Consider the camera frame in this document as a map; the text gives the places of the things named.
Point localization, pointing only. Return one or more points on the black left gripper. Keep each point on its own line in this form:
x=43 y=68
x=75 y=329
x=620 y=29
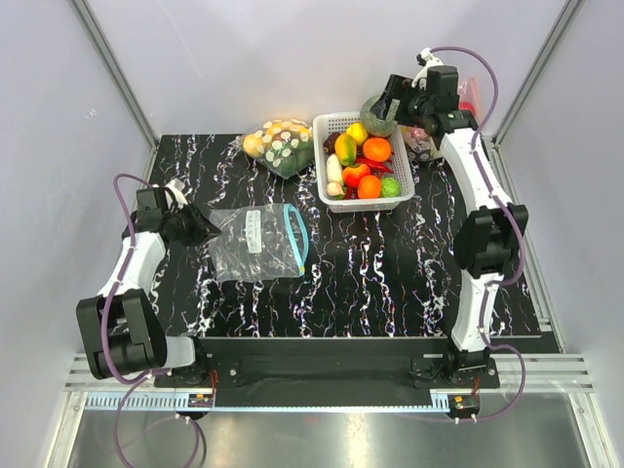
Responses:
x=203 y=229

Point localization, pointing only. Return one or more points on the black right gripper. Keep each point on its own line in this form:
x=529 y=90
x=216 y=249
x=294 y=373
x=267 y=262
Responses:
x=400 y=89

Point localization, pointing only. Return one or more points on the green netted fake melon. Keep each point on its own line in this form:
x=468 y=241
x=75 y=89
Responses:
x=375 y=126

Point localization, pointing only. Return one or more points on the clear blue-zip food bag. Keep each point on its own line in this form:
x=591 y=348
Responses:
x=259 y=243

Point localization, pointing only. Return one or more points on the white perforated plastic basket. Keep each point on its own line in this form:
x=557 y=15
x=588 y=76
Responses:
x=340 y=199

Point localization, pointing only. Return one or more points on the orange fake tomato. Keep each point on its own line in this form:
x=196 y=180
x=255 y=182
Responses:
x=369 y=187

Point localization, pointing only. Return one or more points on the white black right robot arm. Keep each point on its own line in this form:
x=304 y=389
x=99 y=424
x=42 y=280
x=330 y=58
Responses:
x=488 y=248

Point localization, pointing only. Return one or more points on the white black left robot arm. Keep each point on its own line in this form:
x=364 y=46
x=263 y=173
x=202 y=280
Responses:
x=119 y=328

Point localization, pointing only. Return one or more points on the pink-dotted clear food bag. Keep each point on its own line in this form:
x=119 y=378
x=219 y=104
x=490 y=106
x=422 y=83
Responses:
x=420 y=146

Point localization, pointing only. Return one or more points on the red fake apple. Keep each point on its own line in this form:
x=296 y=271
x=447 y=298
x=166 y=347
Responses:
x=468 y=106

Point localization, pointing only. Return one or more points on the yellow fake pear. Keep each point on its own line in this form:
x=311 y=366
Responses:
x=358 y=132

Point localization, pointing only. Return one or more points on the red fake chili pepper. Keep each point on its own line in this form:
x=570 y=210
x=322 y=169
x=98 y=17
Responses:
x=374 y=166

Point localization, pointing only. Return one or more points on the green fake custard apple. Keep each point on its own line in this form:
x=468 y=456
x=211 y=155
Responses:
x=390 y=188

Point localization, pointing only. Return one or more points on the orange fake persimmon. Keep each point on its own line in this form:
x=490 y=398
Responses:
x=352 y=175

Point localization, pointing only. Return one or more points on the dark brown fake passionfruit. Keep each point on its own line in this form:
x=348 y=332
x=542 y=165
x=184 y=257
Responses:
x=329 y=143

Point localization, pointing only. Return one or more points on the white-dotted clear food bag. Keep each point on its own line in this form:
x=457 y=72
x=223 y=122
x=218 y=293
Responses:
x=283 y=147

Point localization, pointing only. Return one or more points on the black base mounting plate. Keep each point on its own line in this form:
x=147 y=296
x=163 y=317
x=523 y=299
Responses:
x=341 y=370

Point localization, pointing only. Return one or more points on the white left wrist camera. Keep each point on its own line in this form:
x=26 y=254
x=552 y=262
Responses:
x=174 y=194

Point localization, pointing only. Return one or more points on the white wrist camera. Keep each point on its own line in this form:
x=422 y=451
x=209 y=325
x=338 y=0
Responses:
x=425 y=59
x=174 y=194

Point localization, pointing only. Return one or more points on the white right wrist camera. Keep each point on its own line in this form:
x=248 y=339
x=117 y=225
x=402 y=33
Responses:
x=425 y=59

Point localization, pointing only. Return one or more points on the aluminium frame rail left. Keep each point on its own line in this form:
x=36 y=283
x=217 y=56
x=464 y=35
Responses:
x=75 y=395

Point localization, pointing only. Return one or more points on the aluminium frame rail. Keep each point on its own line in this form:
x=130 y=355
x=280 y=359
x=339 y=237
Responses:
x=560 y=129
x=75 y=395

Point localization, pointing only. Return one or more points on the white slotted cable duct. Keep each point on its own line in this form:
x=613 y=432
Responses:
x=182 y=401

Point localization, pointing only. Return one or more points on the aluminium frame rail right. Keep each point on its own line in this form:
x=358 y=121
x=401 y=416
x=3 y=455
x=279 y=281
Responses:
x=560 y=129

